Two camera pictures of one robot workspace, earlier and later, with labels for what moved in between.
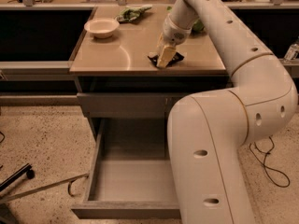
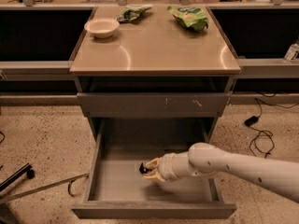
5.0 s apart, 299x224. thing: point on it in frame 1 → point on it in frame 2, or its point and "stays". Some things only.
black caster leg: x=25 y=170 stays
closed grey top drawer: x=129 y=105 stays
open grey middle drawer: x=131 y=173 stays
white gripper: x=173 y=33 → x=163 y=168
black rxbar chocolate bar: x=175 y=58 → x=143 y=170
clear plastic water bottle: x=291 y=52 stays
